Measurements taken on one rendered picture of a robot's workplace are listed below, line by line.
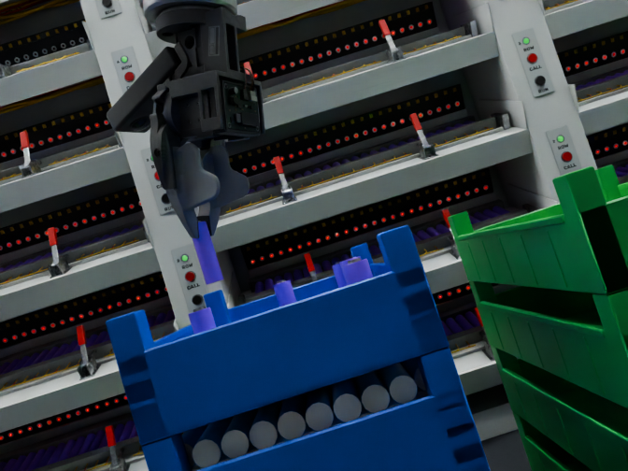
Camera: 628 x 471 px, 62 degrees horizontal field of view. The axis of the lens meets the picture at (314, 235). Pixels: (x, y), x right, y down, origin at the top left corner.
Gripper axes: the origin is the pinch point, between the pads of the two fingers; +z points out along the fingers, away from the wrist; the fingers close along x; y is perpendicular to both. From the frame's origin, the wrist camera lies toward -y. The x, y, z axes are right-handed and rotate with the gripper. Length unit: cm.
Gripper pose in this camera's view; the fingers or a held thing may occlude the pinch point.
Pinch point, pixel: (196, 224)
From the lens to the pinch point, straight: 55.3
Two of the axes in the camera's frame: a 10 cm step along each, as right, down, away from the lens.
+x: 4.8, -1.0, 8.7
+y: 8.7, -0.3, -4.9
